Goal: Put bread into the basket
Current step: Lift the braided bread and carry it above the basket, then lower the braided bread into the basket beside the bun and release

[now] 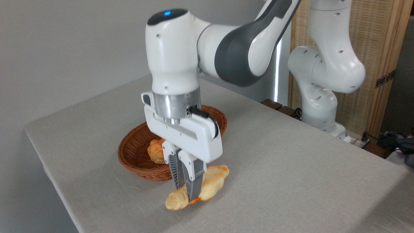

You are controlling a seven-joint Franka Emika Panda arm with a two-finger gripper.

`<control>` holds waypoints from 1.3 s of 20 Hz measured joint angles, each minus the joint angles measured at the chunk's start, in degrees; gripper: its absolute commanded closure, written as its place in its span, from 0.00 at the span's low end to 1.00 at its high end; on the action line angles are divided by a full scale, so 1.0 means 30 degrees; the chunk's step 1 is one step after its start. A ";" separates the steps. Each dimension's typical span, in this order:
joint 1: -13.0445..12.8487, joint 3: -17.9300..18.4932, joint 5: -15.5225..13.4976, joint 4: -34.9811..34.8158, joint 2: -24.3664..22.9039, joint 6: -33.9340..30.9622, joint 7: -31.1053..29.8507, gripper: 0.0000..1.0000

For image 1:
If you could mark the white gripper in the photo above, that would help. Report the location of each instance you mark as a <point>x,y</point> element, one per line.
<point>197,142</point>

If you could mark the brass screen hinge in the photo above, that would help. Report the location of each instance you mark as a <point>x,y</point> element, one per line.
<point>385,78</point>

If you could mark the round orange bread bun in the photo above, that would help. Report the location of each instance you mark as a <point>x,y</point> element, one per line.
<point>156,152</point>

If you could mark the long braided bread loaf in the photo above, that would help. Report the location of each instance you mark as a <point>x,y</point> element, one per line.
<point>213,183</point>

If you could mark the brown oval wicker basket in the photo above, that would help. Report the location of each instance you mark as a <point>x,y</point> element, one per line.
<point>136,152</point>

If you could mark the white power strip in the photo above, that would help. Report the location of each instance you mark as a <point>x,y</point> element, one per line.
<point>360,142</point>

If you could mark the dark brown wooden block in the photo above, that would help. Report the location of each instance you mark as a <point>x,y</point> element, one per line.
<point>287,111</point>
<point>271,104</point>

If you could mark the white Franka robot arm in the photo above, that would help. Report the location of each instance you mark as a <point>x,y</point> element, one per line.
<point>174,55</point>

